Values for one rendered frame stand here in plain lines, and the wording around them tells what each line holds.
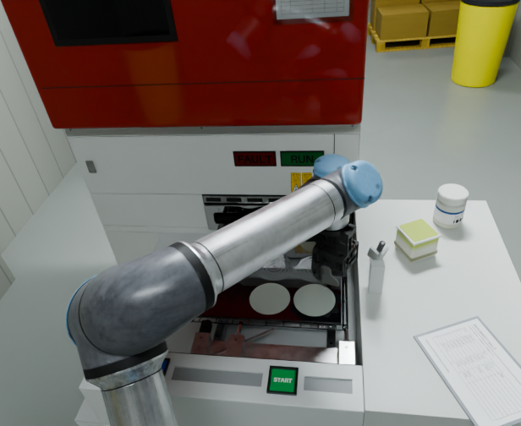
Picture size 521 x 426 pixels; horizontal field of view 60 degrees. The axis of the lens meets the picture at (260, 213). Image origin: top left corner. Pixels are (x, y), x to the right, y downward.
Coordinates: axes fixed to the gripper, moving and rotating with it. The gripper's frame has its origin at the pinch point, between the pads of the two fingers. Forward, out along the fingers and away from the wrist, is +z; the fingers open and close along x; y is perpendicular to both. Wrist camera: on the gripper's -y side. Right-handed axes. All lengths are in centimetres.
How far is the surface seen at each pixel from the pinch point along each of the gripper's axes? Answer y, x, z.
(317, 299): 1.4, -5.0, 1.3
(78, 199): -226, 46, 92
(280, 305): -5.0, -11.4, 1.3
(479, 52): -54, 341, 60
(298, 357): 5.8, -19.6, 3.3
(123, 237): -71, -10, 12
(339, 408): 20.8, -28.7, -4.8
